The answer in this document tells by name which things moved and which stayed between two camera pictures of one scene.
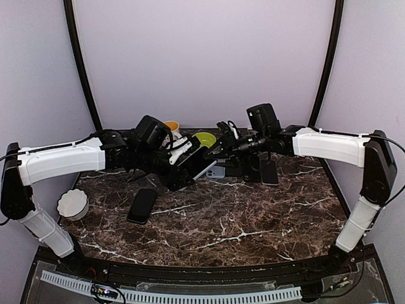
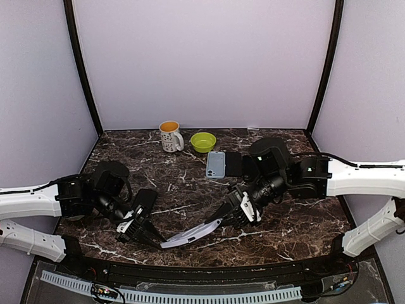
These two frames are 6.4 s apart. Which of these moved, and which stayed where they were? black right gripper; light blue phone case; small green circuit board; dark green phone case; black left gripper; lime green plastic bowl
Moved: black left gripper; black right gripper
Stayed: small green circuit board; dark green phone case; light blue phone case; lime green plastic bowl
